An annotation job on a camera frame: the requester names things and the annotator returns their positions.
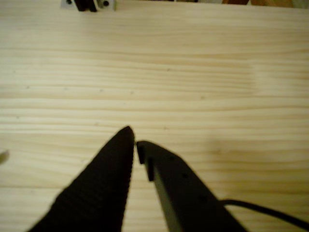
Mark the light wooden frame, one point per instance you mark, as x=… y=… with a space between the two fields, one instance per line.
x=265 y=2

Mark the black ribbed gripper left finger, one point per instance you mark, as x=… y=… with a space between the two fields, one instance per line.
x=96 y=188

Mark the black smooth gripper right finger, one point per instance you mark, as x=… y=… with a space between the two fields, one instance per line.
x=183 y=193

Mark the black stand post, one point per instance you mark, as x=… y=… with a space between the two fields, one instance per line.
x=84 y=4

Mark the silver metal bracket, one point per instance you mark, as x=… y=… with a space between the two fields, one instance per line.
x=106 y=5

